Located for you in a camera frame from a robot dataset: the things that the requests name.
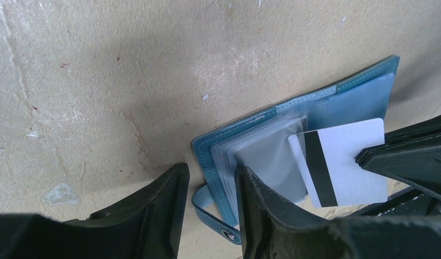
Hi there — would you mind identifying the white striped credit card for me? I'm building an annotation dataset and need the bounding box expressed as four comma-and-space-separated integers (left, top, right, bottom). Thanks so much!
288, 118, 388, 208

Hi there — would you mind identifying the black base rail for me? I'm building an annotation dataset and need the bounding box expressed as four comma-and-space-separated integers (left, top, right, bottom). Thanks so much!
351, 187, 441, 217

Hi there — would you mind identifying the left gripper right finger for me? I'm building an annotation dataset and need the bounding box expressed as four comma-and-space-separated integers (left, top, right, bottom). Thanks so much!
236, 166, 441, 258

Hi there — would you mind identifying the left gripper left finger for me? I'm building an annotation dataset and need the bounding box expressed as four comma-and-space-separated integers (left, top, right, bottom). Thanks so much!
0, 163, 190, 258

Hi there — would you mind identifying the blue card holder wallet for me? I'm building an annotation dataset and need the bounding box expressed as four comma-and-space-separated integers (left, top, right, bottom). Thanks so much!
192, 55, 400, 245

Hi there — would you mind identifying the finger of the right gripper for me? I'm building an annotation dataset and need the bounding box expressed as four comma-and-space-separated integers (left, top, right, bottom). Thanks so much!
385, 115, 441, 144
355, 132, 441, 200

